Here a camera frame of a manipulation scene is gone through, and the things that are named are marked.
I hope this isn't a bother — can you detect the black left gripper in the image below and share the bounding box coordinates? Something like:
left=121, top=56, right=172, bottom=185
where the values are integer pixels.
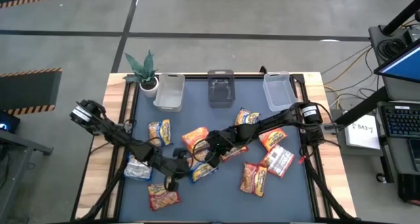
left=162, top=154, right=191, bottom=192

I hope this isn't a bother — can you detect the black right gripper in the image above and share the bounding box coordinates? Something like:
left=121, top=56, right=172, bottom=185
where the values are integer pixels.
left=205, top=129, right=237, bottom=168

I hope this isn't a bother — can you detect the red Maruchan noodle pack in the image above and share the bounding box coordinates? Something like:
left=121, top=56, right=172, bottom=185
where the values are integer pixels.
left=239, top=161, right=268, bottom=198
left=220, top=145, right=249, bottom=162
left=147, top=183, right=182, bottom=212

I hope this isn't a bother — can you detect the blue Maruchan noodle pack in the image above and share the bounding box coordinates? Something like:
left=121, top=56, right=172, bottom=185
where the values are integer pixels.
left=148, top=119, right=173, bottom=148
left=187, top=150, right=219, bottom=183
left=233, top=107, right=261, bottom=126
left=123, top=153, right=154, bottom=181

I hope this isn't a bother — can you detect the orange Maruchan noodle pack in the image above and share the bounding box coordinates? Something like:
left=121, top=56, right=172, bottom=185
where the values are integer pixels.
left=181, top=126, right=211, bottom=154
left=260, top=144, right=295, bottom=179
left=258, top=127, right=288, bottom=152

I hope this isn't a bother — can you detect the blue table mat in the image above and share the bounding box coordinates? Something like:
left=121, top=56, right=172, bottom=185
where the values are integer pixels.
left=117, top=78, right=315, bottom=223

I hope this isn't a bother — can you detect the dark grey plastic bin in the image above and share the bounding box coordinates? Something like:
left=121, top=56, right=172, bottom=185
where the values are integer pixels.
left=207, top=69, right=236, bottom=109

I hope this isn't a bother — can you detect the white plastic bin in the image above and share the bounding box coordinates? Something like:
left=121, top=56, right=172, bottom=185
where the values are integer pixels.
left=152, top=72, right=186, bottom=113

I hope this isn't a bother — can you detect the green plant in white pot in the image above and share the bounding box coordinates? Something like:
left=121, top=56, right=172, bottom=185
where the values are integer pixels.
left=123, top=49, right=160, bottom=99

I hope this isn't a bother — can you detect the clear plastic bin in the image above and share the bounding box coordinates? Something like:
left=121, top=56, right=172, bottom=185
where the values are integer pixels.
left=262, top=70, right=299, bottom=112

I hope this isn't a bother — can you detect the white paper note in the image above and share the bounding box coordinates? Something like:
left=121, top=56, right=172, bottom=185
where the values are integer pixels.
left=344, top=114, right=381, bottom=150

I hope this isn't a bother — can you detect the grey metal desk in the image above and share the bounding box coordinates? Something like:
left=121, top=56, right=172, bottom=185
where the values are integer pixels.
left=0, top=129, right=54, bottom=222

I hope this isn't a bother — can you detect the black device with blue light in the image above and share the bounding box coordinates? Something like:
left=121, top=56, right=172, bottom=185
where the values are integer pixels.
left=0, top=110, right=21, bottom=135

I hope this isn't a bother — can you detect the black slanted support beam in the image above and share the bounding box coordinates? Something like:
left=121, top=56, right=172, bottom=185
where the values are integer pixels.
left=334, top=85, right=390, bottom=126

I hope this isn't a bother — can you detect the black backlit keyboard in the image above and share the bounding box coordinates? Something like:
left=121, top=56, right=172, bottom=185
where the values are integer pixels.
left=380, top=102, right=420, bottom=139

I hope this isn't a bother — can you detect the dark tablet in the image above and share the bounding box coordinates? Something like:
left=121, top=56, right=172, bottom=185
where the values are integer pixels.
left=408, top=137, right=420, bottom=172

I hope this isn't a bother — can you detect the computer monitor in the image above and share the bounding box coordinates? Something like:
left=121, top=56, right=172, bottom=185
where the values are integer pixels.
left=373, top=38, right=420, bottom=84

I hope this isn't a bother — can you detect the small black device box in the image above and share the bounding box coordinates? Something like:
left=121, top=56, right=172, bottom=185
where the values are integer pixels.
left=402, top=27, right=420, bottom=47

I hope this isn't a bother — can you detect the black thick pole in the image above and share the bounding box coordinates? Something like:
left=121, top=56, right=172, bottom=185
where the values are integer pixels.
left=382, top=0, right=420, bottom=37

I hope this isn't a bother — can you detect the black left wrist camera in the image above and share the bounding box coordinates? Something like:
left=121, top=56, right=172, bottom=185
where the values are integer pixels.
left=172, top=146, right=188, bottom=158

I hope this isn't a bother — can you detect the grey floor cable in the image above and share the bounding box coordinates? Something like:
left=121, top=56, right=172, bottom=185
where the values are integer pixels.
left=320, top=45, right=372, bottom=76

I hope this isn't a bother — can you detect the yellow floor cable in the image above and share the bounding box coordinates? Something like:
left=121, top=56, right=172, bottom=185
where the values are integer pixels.
left=323, top=47, right=373, bottom=87

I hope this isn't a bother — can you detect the coiled black cable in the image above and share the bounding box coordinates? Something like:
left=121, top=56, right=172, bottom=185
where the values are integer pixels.
left=376, top=37, right=407, bottom=60

